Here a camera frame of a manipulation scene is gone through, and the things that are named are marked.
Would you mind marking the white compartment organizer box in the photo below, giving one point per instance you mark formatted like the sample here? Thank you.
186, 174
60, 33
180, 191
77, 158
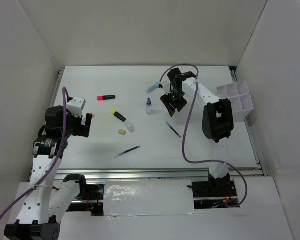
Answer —
239, 95

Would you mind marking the tan eraser block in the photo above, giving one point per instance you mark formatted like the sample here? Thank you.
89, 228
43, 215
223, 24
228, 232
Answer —
122, 132

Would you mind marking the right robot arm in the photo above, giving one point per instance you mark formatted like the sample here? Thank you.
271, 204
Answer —
217, 121

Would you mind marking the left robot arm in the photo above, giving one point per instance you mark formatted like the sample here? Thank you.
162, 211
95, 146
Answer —
41, 215

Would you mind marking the small blue cap bottle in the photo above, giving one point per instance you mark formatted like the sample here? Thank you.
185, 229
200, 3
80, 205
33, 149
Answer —
149, 107

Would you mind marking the clear tape roll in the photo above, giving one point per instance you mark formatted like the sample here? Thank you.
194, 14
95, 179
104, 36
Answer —
130, 126

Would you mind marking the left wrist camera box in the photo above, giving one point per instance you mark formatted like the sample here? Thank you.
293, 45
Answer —
76, 105

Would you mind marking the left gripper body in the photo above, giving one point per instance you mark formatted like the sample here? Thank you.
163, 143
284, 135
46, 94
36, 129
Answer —
75, 125

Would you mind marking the white cover plate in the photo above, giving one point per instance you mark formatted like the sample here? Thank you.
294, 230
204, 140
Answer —
148, 198

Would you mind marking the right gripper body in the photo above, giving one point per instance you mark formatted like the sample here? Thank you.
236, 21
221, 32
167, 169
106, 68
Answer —
176, 95

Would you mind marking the light blue highlighter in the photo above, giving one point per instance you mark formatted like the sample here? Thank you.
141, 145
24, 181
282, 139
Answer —
153, 87

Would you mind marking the yellow highlighter marker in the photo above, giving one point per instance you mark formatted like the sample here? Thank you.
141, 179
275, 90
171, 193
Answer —
118, 115

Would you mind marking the pink highlighter marker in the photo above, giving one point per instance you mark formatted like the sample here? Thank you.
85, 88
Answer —
105, 97

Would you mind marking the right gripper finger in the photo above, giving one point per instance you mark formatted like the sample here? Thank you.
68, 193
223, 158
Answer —
179, 104
166, 100

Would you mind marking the aluminium rail frame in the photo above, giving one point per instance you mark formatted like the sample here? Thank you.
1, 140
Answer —
160, 153

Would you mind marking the blue pen refill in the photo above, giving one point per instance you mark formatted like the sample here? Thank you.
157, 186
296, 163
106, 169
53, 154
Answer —
126, 151
171, 127

